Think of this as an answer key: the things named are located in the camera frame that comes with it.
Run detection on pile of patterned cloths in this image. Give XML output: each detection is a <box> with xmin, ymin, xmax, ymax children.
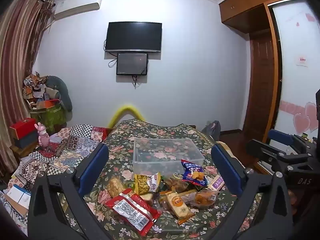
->
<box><xmin>22</xmin><ymin>72</ymin><xmax>50</xmax><ymax>105</ymax></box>

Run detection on pink toy figure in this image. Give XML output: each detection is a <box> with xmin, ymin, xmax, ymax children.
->
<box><xmin>35</xmin><ymin>122</ymin><xmax>50</xmax><ymax>151</ymax></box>

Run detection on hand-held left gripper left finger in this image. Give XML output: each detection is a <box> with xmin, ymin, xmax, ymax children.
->
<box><xmin>27</xmin><ymin>142</ymin><xmax>113</xmax><ymax>240</ymax></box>

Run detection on yellow fries packet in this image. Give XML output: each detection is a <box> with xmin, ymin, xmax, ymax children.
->
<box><xmin>132</xmin><ymin>172</ymin><xmax>162</xmax><ymax>195</ymax></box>

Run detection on red snack packet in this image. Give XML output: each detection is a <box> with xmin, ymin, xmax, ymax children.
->
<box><xmin>105</xmin><ymin>188</ymin><xmax>163</xmax><ymax>232</ymax></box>

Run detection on paper notice red print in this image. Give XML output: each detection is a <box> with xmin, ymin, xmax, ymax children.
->
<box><xmin>295</xmin><ymin>55</ymin><xmax>308</xmax><ymax>67</ymax></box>

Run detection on wooden overhead cabinet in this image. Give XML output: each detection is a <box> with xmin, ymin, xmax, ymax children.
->
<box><xmin>217</xmin><ymin>0</ymin><xmax>303</xmax><ymax>33</ymax></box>

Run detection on red box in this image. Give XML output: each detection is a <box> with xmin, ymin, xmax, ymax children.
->
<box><xmin>9</xmin><ymin>117</ymin><xmax>38</xmax><ymax>139</ymax></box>

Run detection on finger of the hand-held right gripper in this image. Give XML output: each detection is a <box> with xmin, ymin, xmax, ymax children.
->
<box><xmin>246</xmin><ymin>139</ymin><xmax>312</xmax><ymax>174</ymax></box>
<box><xmin>268</xmin><ymin>129</ymin><xmax>313</xmax><ymax>155</ymax></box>

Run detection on patchwork quilt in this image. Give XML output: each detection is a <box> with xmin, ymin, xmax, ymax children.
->
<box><xmin>7</xmin><ymin>124</ymin><xmax>113</xmax><ymax>230</ymax></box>

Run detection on tan bread packet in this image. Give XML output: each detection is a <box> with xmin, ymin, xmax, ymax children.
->
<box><xmin>107</xmin><ymin>176</ymin><xmax>127</xmax><ymax>198</ymax></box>

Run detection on pale rectangular snack packet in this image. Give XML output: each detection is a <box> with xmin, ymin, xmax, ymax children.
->
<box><xmin>207</xmin><ymin>175</ymin><xmax>225</xmax><ymax>190</ymax></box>

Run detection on pink heart stickers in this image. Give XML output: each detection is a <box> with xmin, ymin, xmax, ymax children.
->
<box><xmin>293</xmin><ymin>102</ymin><xmax>318</xmax><ymax>133</ymax></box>

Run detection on white cardboard box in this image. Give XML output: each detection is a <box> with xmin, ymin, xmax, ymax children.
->
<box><xmin>4</xmin><ymin>184</ymin><xmax>32</xmax><ymax>217</ymax></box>

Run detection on dark blue box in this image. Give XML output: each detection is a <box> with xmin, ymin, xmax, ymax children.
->
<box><xmin>14</xmin><ymin>131</ymin><xmax>39</xmax><ymax>148</ymax></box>

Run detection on blue cracker packet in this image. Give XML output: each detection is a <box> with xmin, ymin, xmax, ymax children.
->
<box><xmin>180</xmin><ymin>159</ymin><xmax>209</xmax><ymax>187</ymax></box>

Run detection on white air conditioner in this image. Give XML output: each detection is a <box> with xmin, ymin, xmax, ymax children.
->
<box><xmin>51</xmin><ymin>0</ymin><xmax>103</xmax><ymax>20</ymax></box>

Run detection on striped curtain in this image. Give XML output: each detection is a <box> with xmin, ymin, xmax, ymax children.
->
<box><xmin>0</xmin><ymin>0</ymin><xmax>54</xmax><ymax>180</ymax></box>

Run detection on cream cake packet orange end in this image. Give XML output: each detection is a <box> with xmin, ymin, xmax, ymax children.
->
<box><xmin>160</xmin><ymin>191</ymin><xmax>195</xmax><ymax>225</ymax></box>

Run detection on brown pastry packet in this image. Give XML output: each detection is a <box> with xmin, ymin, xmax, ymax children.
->
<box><xmin>164</xmin><ymin>177</ymin><xmax>189</xmax><ymax>193</ymax></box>

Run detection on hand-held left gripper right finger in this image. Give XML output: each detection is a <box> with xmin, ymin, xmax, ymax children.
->
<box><xmin>211</xmin><ymin>144</ymin><xmax>293</xmax><ymax>240</ymax></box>

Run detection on yellow padded tube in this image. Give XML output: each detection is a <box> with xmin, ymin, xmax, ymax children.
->
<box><xmin>107</xmin><ymin>104</ymin><xmax>147</xmax><ymax>129</ymax></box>

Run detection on wall television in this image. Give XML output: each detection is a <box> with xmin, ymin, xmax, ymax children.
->
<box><xmin>105</xmin><ymin>22</ymin><xmax>162</xmax><ymax>53</ymax></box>

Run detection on orange bun packet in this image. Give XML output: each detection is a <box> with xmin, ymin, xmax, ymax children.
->
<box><xmin>192</xmin><ymin>189</ymin><xmax>222</xmax><ymax>209</ymax></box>

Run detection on grey backpack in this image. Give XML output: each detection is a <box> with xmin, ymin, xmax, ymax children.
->
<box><xmin>201</xmin><ymin>120</ymin><xmax>222</xmax><ymax>140</ymax></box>

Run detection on brown wooden door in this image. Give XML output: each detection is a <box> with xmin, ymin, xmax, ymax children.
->
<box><xmin>244</xmin><ymin>31</ymin><xmax>275</xmax><ymax>135</ymax></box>

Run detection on small black monitor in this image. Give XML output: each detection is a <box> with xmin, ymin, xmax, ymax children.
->
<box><xmin>116</xmin><ymin>52</ymin><xmax>148</xmax><ymax>76</ymax></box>

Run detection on clear plastic container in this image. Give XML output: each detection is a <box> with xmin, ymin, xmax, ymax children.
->
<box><xmin>133</xmin><ymin>137</ymin><xmax>205</xmax><ymax>174</ymax></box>

